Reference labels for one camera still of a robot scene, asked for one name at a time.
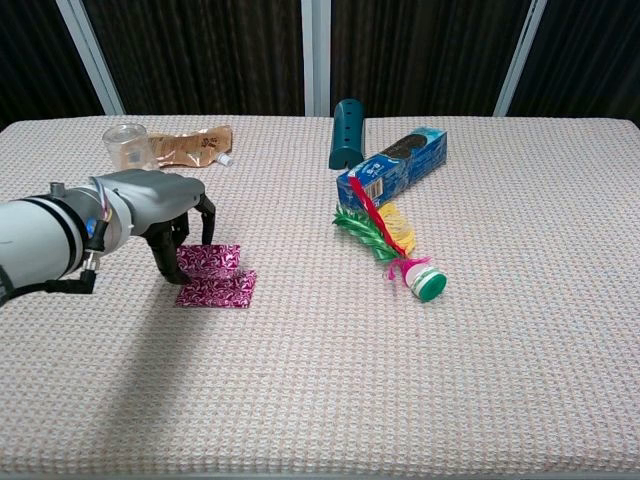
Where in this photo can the white partition post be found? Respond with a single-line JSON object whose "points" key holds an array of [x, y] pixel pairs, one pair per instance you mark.
{"points": [[316, 55], [92, 60], [517, 60]]}

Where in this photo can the blue cookie box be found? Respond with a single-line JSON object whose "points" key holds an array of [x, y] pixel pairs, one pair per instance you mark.
{"points": [[400, 165]]}

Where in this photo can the brown spout pouch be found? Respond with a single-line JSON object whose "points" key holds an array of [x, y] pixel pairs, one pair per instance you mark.
{"points": [[195, 145]]}

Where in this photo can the pink woven tablecloth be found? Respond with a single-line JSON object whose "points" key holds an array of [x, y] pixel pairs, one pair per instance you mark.
{"points": [[450, 325]]}

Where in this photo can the teal perforated half tube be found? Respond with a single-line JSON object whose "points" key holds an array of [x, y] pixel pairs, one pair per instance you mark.
{"points": [[347, 135]]}

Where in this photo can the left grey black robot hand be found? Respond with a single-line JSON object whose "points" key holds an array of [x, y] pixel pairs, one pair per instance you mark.
{"points": [[160, 197]]}

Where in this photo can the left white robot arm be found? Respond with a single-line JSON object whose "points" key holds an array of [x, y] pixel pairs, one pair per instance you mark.
{"points": [[35, 240]]}

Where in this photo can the pink swirl packet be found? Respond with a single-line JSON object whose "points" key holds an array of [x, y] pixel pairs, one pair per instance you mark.
{"points": [[220, 295], [215, 260]]}

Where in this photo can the dark brown curtain panel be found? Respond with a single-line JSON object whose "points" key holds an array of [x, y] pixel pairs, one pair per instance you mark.
{"points": [[420, 55], [35, 55], [200, 55], [590, 55]]}

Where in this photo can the clear plastic cup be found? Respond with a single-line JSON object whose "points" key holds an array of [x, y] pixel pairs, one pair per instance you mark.
{"points": [[127, 150]]}

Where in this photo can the colourful feather shuttlecock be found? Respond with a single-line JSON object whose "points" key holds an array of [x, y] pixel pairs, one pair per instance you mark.
{"points": [[425, 282]]}

